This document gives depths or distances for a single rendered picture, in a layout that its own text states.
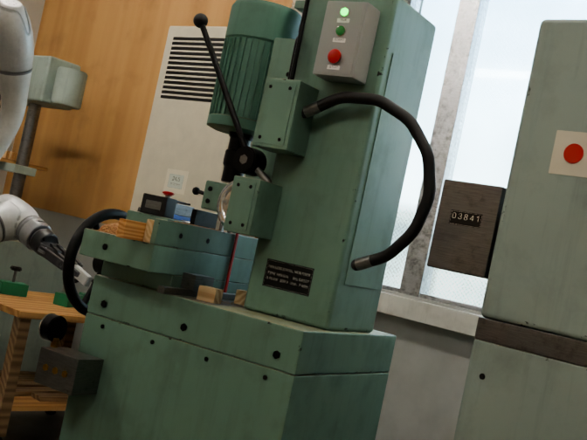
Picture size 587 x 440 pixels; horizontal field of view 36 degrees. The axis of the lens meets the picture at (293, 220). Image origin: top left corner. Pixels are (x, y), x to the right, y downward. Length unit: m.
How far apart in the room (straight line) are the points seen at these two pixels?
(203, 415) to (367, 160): 0.63
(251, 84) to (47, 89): 2.35
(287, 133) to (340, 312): 0.39
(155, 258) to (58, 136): 3.17
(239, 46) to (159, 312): 0.65
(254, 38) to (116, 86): 2.68
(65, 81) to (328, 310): 2.64
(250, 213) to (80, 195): 2.98
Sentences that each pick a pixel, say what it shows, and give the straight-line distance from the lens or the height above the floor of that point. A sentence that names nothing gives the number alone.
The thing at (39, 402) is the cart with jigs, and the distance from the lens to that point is 3.58.
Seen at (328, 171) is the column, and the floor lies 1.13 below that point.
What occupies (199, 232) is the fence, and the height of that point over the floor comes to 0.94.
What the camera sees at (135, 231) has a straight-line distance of 1.93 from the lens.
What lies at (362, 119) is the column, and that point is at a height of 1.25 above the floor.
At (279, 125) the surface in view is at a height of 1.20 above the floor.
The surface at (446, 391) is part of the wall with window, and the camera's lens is 3.34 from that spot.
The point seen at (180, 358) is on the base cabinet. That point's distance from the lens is 1.95.
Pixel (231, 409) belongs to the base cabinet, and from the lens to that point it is 1.87.
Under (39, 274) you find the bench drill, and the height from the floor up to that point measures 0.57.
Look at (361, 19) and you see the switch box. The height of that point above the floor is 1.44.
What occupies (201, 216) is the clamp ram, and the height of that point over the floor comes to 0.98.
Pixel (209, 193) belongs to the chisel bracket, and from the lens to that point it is 2.17.
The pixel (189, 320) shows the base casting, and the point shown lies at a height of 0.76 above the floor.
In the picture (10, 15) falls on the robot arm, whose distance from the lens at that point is 2.52.
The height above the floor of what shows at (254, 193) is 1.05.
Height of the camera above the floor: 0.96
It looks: 1 degrees up
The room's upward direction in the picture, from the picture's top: 12 degrees clockwise
